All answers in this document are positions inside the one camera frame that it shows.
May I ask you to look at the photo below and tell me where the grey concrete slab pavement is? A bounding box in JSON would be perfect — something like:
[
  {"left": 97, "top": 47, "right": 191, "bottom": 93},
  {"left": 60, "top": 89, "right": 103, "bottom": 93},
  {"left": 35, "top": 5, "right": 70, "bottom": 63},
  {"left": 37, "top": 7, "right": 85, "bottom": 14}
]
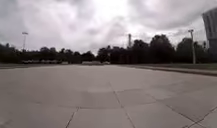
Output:
[{"left": 0, "top": 63, "right": 217, "bottom": 128}]

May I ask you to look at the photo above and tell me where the row of parked vehicles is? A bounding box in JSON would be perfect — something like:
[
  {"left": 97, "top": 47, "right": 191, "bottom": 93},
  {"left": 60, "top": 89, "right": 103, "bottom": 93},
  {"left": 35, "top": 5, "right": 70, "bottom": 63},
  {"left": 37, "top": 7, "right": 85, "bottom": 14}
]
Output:
[{"left": 20, "top": 59, "right": 111, "bottom": 66}]

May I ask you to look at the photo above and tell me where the row of dark trees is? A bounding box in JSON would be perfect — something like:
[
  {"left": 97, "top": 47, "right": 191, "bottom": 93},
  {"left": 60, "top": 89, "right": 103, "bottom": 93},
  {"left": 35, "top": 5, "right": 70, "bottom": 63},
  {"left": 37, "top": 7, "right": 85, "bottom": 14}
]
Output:
[{"left": 0, "top": 34, "right": 210, "bottom": 65}]

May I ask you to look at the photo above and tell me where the tall grey building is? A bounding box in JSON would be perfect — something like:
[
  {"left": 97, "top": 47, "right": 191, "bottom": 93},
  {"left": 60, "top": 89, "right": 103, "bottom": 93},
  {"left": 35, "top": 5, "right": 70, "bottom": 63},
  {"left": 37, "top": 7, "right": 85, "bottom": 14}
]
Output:
[{"left": 201, "top": 7, "right": 217, "bottom": 63}]

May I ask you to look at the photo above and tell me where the tall grey tower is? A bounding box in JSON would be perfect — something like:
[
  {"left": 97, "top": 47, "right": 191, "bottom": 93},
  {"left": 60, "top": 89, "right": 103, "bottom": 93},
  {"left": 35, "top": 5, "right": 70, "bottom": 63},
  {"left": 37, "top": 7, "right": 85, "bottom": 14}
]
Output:
[{"left": 127, "top": 33, "right": 133, "bottom": 49}]

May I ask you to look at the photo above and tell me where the grass strip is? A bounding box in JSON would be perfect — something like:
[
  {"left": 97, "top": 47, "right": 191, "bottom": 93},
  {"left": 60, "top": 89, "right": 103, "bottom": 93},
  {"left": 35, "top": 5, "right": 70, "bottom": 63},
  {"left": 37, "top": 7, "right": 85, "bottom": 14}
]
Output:
[{"left": 142, "top": 62, "right": 217, "bottom": 71}]

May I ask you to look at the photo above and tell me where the concrete kerb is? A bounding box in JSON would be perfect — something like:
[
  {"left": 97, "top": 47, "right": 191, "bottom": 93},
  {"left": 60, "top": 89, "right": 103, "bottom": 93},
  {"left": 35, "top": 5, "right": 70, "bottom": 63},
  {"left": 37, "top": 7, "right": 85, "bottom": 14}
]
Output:
[{"left": 119, "top": 64, "right": 217, "bottom": 78}]

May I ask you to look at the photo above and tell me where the grey utility pole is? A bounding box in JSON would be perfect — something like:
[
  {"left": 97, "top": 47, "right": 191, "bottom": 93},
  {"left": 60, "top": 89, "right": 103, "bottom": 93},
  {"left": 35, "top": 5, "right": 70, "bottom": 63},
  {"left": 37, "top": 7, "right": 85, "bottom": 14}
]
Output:
[{"left": 187, "top": 29, "right": 197, "bottom": 65}]

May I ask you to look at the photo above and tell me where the floodlight mast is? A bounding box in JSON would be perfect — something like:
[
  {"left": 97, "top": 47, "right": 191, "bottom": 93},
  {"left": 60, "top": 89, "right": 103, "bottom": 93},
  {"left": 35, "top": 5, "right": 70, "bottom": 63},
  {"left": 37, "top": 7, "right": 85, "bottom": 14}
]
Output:
[{"left": 21, "top": 31, "right": 29, "bottom": 53}]

